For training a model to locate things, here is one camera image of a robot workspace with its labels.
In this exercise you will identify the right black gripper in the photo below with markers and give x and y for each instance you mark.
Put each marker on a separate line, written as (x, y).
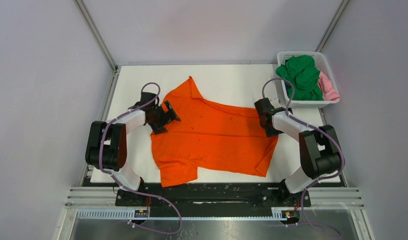
(273, 132)

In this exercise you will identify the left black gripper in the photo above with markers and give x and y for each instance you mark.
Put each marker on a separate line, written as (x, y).
(158, 127)

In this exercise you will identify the orange t shirt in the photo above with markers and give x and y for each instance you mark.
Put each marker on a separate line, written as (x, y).
(209, 135)

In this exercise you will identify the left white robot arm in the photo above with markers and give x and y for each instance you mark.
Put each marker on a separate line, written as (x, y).
(106, 148)

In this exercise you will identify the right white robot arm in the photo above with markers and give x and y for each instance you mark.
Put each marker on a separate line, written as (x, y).
(320, 154)

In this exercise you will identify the green t shirt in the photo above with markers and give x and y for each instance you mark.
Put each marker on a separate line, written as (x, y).
(303, 75)

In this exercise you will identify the pink t shirt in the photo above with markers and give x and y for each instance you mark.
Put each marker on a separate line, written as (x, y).
(328, 91)

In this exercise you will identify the white plastic basket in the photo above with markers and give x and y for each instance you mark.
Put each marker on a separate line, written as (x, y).
(321, 63)

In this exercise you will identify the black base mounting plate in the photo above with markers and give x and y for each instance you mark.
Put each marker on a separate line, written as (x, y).
(211, 199)

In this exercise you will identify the white slotted cable duct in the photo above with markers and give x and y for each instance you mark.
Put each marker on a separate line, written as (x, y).
(273, 214)

